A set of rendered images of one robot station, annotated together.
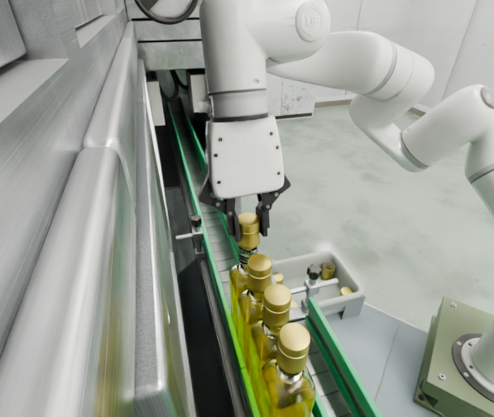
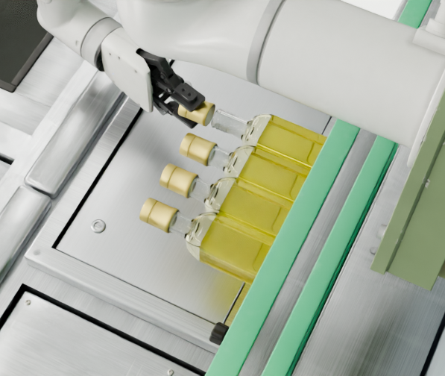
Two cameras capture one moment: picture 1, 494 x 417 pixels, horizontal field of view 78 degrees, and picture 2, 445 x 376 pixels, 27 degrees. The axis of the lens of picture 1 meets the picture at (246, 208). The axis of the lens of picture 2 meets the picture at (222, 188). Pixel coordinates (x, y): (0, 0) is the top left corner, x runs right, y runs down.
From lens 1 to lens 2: 142 cm
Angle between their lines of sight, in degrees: 89
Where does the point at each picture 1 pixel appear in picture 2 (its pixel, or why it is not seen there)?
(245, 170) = (132, 87)
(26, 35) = (10, 161)
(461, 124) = not seen: outside the picture
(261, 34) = (52, 22)
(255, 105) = (89, 54)
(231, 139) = (112, 77)
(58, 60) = (14, 162)
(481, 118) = not seen: outside the picture
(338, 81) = not seen: outside the picture
